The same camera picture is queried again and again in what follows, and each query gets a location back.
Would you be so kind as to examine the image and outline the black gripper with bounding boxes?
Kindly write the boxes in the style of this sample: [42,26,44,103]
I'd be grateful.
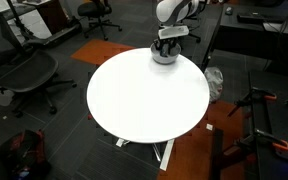
[153,35,181,55]

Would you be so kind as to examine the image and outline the grey metal bowl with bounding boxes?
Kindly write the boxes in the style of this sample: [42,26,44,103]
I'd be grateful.
[149,41,182,65]

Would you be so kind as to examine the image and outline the black swivel office chair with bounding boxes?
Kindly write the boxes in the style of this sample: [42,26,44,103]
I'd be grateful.
[77,0,123,42]
[178,0,209,44]

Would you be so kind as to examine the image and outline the white plastic bag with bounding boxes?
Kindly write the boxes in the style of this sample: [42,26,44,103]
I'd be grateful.
[203,66,224,104]

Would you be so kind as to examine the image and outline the black desk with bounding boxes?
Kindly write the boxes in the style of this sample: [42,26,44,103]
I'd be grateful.
[200,1,288,79]

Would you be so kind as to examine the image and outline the black keyboard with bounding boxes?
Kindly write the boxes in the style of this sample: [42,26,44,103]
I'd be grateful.
[236,12,266,25]

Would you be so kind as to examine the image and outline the black orange bar clamp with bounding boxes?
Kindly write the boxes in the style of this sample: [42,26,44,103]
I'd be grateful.
[227,85,278,118]
[235,128,288,156]

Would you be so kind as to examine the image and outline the white metal table base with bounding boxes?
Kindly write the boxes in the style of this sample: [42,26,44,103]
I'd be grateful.
[115,137,177,173]

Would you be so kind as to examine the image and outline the black kick scooter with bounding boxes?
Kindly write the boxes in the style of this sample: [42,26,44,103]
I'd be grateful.
[5,0,83,48]

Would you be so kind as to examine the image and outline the brown wooden cabinet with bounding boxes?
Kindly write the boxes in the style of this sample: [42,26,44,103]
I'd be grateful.
[23,0,73,35]

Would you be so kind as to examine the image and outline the white desk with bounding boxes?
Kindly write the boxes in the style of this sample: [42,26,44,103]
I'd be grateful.
[0,0,53,40]

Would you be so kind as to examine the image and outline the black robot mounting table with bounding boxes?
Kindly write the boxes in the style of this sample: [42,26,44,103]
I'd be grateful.
[248,69,288,180]

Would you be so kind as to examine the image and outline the black mesh office chair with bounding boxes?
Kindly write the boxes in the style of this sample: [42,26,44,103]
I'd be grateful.
[0,4,78,118]

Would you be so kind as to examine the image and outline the red black bag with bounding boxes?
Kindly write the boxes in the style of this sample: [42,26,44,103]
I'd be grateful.
[0,129,52,180]

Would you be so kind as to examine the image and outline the black hanging cable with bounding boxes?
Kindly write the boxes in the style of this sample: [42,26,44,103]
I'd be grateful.
[263,19,287,73]

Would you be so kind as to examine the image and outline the black upright post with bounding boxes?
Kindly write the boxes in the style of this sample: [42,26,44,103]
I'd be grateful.
[210,128,226,180]

